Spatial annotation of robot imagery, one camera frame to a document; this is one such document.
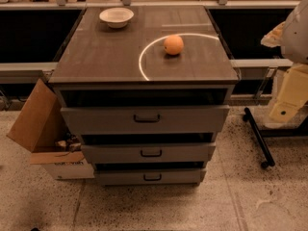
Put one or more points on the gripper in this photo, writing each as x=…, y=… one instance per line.
x=296, y=38

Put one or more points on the grey top drawer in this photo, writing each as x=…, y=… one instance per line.
x=145, y=120

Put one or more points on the grey drawer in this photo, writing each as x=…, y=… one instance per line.
x=145, y=120
x=151, y=177
x=148, y=153

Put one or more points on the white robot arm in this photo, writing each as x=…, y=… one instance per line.
x=292, y=38

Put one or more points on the grey bottom drawer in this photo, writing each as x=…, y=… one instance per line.
x=151, y=177

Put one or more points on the grey drawer cabinet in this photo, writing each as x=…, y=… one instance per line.
x=103, y=67

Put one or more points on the grey middle drawer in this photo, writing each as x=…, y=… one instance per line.
x=148, y=153

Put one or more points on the open cardboard box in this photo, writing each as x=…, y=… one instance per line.
x=40, y=129

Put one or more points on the black wheeled base leg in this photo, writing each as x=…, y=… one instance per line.
x=269, y=162

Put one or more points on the orange fruit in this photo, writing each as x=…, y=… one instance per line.
x=173, y=45

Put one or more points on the white ceramic bowl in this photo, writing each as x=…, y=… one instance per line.
x=116, y=17

